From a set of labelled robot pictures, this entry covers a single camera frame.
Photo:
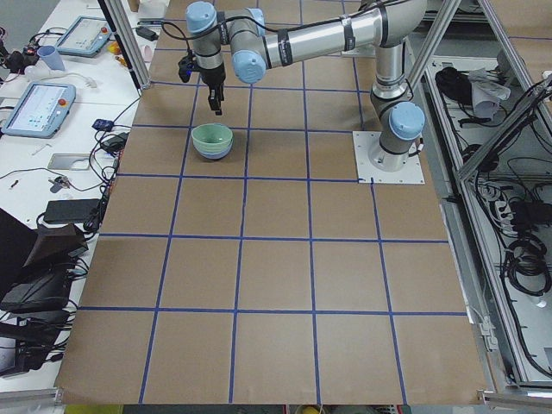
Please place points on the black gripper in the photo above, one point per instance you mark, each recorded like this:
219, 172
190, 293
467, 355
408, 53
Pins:
213, 78

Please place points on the green bowl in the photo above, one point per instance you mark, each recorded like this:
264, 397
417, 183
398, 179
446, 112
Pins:
211, 137

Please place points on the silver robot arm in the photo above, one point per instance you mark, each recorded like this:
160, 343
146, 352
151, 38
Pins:
255, 49

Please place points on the blue bowl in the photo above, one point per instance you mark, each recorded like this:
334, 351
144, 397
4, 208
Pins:
212, 153

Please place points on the pink cup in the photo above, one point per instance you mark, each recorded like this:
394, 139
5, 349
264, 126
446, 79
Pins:
147, 53

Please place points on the black power adapter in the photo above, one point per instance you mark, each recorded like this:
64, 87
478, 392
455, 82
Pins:
147, 33

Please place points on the upper teach pendant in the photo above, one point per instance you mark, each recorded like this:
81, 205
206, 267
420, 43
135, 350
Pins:
85, 37

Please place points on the teach pendant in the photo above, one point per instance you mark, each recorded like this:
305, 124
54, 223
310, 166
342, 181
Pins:
85, 37
41, 110

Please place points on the brown paper table cover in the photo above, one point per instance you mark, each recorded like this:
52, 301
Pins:
270, 276

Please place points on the white phone case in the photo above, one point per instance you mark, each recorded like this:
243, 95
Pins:
69, 162

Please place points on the light blue plastic cup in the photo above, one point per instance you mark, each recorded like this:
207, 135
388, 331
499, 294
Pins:
51, 57

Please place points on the bunch of keys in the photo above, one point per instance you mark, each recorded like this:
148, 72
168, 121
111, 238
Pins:
59, 183

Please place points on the lower teach pendant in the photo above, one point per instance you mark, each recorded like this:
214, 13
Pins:
41, 110

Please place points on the black flat phone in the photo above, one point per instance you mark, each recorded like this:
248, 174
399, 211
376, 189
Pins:
70, 210

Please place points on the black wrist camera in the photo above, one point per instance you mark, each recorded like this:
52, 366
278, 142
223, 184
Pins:
186, 66

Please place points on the aluminium frame post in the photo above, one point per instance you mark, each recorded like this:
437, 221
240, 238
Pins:
117, 19

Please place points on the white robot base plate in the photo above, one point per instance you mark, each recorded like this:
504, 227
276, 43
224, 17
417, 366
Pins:
375, 166

